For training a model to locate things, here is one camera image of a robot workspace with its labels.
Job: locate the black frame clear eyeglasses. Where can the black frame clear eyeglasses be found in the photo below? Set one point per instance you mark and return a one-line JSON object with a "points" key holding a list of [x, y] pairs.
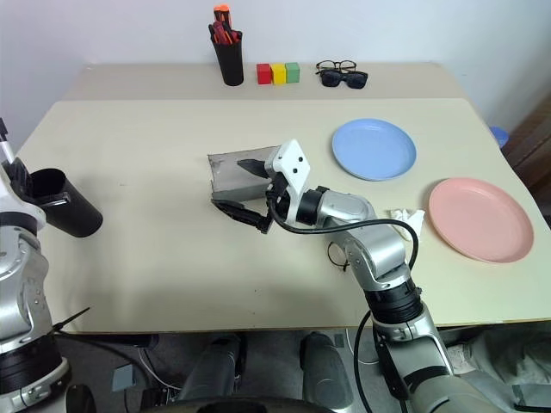
{"points": [[339, 64]]}

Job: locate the brown wooden furniture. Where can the brown wooden furniture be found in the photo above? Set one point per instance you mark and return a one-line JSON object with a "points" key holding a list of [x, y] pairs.
{"points": [[531, 146]]}

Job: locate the black cup holding markers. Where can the black cup holding markers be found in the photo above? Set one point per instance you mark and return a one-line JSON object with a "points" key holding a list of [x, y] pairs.
{"points": [[230, 64]]}

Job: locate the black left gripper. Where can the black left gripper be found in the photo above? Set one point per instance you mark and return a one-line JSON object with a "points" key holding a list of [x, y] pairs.
{"points": [[19, 177]]}

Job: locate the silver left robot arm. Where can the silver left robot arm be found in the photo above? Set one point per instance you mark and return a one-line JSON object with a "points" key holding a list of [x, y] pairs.
{"points": [[17, 279]]}

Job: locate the red cube block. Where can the red cube block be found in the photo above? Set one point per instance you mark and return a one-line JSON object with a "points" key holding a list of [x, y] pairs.
{"points": [[263, 74]]}

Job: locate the blue plate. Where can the blue plate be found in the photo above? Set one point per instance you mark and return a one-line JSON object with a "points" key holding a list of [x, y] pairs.
{"points": [[373, 148]]}

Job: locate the black zip tie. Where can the black zip tie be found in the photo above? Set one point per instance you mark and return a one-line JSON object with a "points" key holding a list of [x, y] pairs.
{"points": [[71, 320]]}

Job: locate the green cube block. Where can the green cube block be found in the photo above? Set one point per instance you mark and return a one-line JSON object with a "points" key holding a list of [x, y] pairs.
{"points": [[292, 72]]}

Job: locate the blue round container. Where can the blue round container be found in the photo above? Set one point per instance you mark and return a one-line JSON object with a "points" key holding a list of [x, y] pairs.
{"points": [[500, 137]]}

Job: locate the pink plate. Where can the pink plate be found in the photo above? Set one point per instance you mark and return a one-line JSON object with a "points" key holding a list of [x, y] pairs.
{"points": [[480, 219]]}

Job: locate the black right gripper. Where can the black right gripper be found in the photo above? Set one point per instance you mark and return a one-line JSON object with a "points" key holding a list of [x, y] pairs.
{"points": [[279, 189]]}

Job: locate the red black marker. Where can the red black marker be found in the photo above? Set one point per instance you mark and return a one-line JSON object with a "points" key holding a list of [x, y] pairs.
{"points": [[217, 32], [233, 36]]}

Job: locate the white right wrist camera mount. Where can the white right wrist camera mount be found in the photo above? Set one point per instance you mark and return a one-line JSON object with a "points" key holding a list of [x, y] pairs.
{"points": [[293, 165]]}

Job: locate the grey box on floor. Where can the grey box on floor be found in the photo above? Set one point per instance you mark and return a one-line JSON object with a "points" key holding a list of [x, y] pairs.
{"points": [[124, 378]]}

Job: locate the black sunglasses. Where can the black sunglasses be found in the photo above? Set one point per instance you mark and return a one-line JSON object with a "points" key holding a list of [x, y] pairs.
{"points": [[355, 81]]}

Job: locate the clear plastic bag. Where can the clear plastic bag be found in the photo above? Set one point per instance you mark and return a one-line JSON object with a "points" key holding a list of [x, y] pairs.
{"points": [[495, 357]]}

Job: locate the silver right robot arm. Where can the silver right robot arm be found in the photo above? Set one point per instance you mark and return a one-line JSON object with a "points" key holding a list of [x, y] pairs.
{"points": [[344, 208]]}

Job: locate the crumpled white paper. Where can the crumpled white paper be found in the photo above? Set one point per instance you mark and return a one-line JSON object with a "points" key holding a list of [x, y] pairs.
{"points": [[404, 215]]}

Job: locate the grey glasses case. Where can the grey glasses case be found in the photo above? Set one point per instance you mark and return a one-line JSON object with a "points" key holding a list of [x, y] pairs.
{"points": [[234, 178]]}

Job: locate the dark rounded robot leg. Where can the dark rounded robot leg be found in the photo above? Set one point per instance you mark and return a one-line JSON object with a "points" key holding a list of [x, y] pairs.
{"points": [[215, 370], [323, 370]]}

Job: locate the yellow cube block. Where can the yellow cube block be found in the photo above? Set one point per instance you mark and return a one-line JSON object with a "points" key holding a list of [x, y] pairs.
{"points": [[278, 74]]}

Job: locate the orange capped marker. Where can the orange capped marker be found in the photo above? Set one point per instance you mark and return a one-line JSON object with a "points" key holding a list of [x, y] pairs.
{"points": [[223, 14]]}

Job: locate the thin black round eyeglasses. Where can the thin black round eyeglasses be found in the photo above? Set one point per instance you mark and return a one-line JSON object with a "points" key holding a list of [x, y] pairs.
{"points": [[343, 267]]}

